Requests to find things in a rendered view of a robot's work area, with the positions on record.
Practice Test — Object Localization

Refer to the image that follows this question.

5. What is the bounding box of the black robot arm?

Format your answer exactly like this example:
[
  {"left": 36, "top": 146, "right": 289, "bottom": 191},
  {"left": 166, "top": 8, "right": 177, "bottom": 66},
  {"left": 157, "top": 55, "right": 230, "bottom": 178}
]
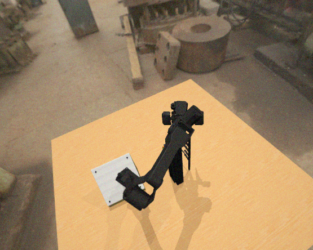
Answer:
[{"left": 115, "top": 101, "right": 204, "bottom": 211}]

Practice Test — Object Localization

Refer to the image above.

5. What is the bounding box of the black rectangular post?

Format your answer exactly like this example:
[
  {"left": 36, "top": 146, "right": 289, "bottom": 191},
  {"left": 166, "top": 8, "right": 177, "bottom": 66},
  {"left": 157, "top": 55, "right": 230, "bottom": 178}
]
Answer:
[{"left": 169, "top": 148, "right": 184, "bottom": 185}]

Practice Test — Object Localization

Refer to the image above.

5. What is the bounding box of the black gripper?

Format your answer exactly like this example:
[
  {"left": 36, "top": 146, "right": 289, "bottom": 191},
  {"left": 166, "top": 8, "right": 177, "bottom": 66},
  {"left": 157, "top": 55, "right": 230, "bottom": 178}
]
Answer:
[{"left": 162, "top": 111, "right": 204, "bottom": 125}]

